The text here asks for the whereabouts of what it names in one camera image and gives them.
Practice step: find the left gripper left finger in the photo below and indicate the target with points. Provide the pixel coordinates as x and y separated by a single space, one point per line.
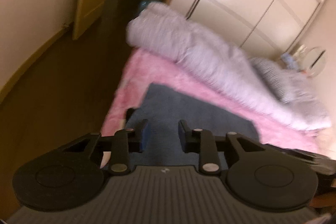
116 149

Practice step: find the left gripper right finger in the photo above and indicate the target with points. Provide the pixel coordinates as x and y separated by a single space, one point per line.
208 147

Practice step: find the blue denim jeans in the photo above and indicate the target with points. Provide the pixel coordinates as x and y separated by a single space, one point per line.
163 108

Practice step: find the grey patterned pillow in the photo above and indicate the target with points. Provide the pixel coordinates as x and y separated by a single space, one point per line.
285 84

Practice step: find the lilac striped rolled quilt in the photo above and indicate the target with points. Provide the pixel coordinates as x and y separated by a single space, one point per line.
221 65

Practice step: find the pink floral fleece blanket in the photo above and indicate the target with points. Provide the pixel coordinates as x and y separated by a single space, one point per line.
143 68

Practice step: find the round vanity mirror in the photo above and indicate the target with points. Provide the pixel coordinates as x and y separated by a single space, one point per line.
314 61

